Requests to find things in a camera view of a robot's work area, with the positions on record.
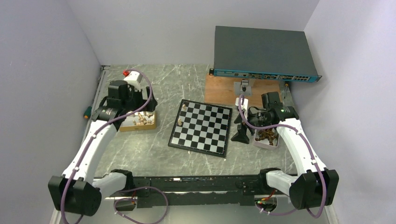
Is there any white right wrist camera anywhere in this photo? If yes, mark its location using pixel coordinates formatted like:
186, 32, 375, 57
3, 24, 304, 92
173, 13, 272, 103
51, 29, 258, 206
235, 97, 248, 119

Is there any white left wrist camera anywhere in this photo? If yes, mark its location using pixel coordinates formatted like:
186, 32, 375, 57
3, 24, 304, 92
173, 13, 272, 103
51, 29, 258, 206
123, 70, 143, 91

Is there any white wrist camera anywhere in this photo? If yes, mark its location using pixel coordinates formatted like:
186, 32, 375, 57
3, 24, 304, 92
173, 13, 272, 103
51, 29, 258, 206
123, 70, 143, 91
235, 97, 248, 119

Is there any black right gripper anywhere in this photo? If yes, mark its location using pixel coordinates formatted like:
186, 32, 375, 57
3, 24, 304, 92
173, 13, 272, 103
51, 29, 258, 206
231, 107, 272, 144

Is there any blue grey network switch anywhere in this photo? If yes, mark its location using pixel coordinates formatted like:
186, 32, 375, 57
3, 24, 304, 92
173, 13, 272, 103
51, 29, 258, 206
209, 26, 321, 83

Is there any gold metal tin tray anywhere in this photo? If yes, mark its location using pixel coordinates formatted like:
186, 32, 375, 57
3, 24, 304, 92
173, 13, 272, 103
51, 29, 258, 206
119, 111, 156, 132

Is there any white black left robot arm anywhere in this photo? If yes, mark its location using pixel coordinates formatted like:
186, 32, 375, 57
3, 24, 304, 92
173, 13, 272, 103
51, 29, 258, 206
48, 80, 157, 219

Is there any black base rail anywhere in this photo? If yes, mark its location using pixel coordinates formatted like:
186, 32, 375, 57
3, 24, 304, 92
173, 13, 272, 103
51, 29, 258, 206
103, 175, 288, 208

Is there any metal bracket with knob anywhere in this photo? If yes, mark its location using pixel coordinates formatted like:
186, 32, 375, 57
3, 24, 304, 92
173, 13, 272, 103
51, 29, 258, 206
233, 79, 252, 97

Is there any aluminium frame rail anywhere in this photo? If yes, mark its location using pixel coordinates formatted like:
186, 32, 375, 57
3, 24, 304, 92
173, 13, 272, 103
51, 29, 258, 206
49, 65, 111, 224

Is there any pink plastic tray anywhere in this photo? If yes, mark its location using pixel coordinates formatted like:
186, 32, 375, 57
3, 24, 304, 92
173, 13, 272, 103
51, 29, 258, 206
253, 128, 279, 150

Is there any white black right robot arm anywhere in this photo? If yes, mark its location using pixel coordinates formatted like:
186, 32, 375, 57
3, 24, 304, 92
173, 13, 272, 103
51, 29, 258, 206
235, 92, 339, 218

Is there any wooden board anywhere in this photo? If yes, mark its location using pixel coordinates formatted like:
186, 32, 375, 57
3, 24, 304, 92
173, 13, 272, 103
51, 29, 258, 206
204, 74, 282, 107

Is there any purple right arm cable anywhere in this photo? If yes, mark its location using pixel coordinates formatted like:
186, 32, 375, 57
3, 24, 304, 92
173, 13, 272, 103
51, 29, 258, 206
237, 95, 327, 219

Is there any green orange screwdriver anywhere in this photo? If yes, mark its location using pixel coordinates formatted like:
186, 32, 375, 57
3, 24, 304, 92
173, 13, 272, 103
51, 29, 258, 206
83, 106, 92, 119

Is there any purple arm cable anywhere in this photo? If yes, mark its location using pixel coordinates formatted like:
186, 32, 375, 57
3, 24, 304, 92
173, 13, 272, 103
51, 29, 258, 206
60, 68, 169, 224
237, 95, 327, 219

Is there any black and white chessboard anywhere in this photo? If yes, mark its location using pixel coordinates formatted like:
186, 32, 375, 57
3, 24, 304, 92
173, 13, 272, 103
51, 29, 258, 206
168, 99, 233, 158

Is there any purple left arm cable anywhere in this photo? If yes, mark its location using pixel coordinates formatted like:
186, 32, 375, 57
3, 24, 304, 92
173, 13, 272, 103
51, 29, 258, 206
60, 68, 169, 224

